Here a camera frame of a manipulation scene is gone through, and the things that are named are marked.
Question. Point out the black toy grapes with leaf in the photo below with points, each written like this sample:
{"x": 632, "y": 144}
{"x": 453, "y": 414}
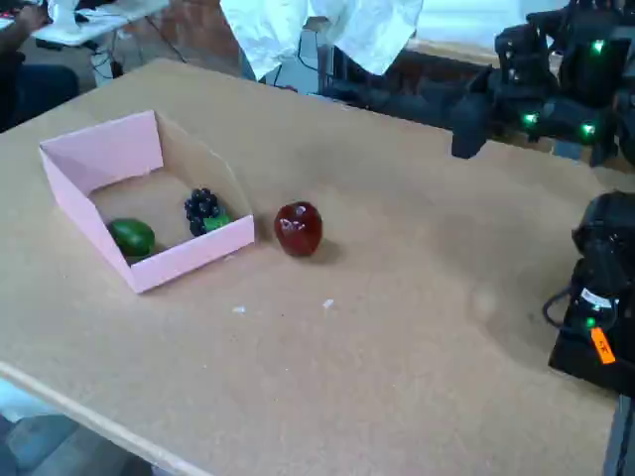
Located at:
{"x": 201, "y": 203}

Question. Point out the red toy pomegranate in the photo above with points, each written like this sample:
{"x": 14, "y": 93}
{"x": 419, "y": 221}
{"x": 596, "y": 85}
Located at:
{"x": 297, "y": 233}

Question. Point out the pink cardboard box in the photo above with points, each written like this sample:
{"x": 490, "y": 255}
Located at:
{"x": 193, "y": 258}

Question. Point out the round green toy fruit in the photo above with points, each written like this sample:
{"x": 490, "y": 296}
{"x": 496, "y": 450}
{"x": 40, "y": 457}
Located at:
{"x": 131, "y": 237}

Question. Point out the white crumpled sheet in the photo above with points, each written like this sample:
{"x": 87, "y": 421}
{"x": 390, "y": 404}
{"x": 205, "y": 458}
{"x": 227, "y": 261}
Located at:
{"x": 268, "y": 30}

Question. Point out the wooden workbench with metal leg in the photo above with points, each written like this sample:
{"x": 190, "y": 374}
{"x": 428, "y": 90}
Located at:
{"x": 456, "y": 49}

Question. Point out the white background table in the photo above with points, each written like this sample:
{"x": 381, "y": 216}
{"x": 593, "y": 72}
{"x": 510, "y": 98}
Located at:
{"x": 109, "y": 20}

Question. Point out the person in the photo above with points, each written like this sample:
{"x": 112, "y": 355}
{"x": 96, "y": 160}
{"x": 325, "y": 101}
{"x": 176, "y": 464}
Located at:
{"x": 30, "y": 94}

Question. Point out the white crumpled bag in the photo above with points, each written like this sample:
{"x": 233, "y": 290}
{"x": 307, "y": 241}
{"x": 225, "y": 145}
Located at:
{"x": 63, "y": 17}

